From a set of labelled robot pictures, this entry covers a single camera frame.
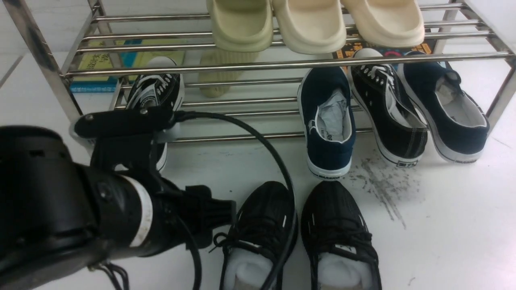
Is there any black mesh sneaker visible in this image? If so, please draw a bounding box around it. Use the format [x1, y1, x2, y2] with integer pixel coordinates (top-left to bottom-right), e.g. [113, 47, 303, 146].
[213, 180, 298, 290]
[300, 180, 382, 290]

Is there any cream foam slipper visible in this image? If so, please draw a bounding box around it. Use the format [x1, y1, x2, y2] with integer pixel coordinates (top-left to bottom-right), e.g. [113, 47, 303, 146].
[272, 0, 347, 55]
[341, 0, 424, 48]

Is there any stainless steel shoe rack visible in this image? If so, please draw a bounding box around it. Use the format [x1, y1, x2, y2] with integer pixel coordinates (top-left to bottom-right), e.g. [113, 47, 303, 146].
[2, 0, 516, 145]

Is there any black cable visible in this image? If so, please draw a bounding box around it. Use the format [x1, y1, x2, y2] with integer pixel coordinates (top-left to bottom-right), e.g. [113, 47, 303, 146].
[87, 111, 299, 290]

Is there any dark colourful book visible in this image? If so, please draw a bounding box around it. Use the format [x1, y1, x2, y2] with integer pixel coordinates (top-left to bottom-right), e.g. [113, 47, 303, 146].
[332, 40, 437, 59]

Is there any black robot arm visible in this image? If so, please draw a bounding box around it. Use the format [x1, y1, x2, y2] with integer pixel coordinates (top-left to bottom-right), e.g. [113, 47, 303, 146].
[0, 126, 236, 290]

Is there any navy warrior sneaker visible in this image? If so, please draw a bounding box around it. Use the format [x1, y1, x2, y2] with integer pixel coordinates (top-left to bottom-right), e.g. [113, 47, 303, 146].
[297, 67, 356, 180]
[397, 61, 490, 164]

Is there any black canvas sneaker left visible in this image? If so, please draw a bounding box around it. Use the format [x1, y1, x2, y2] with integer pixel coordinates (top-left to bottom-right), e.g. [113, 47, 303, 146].
[125, 56, 185, 172]

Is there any navy Warrior sneaker left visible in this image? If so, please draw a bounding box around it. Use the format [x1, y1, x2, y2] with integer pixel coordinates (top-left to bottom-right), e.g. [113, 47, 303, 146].
[297, 67, 356, 180]

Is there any cream foam slipper right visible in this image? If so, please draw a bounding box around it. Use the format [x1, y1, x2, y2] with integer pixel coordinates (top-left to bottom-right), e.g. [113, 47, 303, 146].
[341, 0, 424, 48]

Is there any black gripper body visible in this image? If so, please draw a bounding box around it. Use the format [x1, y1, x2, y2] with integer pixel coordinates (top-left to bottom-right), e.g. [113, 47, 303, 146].
[139, 177, 236, 257]

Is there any black canvas sneaker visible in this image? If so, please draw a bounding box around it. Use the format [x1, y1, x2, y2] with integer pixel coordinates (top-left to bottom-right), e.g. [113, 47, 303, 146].
[125, 56, 185, 172]
[346, 64, 428, 168]

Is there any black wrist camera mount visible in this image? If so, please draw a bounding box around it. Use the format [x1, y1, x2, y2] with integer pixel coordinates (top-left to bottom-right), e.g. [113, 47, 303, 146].
[69, 107, 177, 172]

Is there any cream foam slipper left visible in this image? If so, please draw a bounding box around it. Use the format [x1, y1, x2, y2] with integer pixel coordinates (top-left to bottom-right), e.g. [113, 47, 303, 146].
[272, 0, 347, 55]

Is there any navy Warrior sneaker right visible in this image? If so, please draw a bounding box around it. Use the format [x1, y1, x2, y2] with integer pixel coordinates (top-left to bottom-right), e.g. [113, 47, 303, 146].
[397, 61, 490, 164]

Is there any black canvas sneaker right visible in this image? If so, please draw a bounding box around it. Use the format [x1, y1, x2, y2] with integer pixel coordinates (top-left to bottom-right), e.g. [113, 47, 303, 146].
[346, 64, 428, 168]

